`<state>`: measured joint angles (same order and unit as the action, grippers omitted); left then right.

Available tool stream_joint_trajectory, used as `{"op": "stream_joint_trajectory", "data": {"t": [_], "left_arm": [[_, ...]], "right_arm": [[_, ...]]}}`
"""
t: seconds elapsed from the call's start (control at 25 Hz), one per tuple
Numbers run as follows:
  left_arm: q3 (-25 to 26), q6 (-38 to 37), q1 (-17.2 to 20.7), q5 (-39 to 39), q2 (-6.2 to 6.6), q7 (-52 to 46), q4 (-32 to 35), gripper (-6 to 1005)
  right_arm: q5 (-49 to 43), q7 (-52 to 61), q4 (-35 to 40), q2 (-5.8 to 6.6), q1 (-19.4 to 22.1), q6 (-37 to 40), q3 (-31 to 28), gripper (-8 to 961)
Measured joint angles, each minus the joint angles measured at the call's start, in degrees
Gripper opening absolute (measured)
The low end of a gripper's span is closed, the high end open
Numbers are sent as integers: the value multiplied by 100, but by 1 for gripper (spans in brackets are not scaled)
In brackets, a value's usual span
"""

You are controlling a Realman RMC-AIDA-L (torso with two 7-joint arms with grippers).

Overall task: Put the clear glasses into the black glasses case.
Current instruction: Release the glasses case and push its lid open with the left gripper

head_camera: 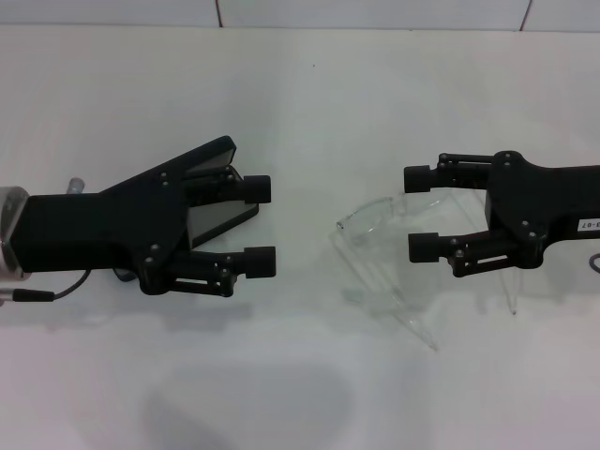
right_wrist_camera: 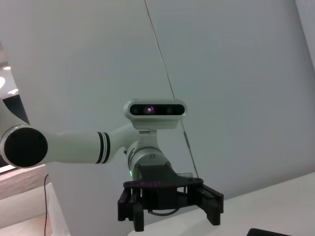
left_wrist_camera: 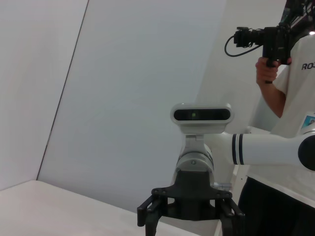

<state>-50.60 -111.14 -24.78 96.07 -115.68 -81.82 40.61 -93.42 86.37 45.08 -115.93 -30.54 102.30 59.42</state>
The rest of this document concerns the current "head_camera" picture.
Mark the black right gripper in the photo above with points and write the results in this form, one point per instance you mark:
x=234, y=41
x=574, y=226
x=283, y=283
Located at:
x=525, y=201

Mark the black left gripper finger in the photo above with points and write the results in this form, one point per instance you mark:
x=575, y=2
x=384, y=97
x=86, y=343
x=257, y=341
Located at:
x=257, y=190
x=260, y=262

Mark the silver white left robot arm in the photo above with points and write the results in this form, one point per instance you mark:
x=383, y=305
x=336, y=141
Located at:
x=11, y=211

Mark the black glasses case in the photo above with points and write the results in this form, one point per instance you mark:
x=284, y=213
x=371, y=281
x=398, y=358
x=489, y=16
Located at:
x=211, y=222

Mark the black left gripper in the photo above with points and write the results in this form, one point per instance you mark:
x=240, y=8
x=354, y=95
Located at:
x=94, y=225

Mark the clear plastic glasses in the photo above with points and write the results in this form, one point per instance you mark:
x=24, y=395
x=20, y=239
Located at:
x=375, y=225

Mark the silver metal connector plug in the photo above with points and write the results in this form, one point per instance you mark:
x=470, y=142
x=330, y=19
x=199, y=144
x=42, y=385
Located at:
x=77, y=185

